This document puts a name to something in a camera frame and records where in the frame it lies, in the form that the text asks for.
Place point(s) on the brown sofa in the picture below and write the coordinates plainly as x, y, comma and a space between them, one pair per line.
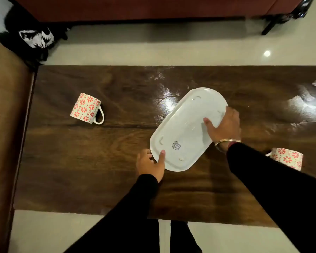
5, 144

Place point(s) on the gold bangle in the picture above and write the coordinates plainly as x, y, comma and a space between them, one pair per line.
225, 142

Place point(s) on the white oval serving tray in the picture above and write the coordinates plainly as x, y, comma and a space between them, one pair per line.
185, 129

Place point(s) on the black chair leg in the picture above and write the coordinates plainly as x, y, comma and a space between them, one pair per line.
284, 17

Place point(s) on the person's left hand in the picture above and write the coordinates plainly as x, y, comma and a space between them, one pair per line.
148, 167

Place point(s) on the white mug red floral print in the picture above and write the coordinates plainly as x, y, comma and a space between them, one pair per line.
288, 158
84, 108

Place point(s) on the person's legs in black trousers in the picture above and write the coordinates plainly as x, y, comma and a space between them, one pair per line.
183, 238

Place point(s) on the person's left thumb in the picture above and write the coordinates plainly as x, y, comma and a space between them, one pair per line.
162, 157

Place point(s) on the person's right hand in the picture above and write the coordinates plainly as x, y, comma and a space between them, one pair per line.
226, 128

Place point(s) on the black bag white print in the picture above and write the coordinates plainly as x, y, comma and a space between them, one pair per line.
31, 36

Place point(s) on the red sofa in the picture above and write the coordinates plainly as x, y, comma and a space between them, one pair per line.
152, 7

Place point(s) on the person's left forearm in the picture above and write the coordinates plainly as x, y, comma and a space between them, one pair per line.
115, 218

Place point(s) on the person's right forearm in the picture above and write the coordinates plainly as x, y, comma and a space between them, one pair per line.
279, 192

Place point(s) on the person's right thumb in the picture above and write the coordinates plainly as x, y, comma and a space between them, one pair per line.
209, 124

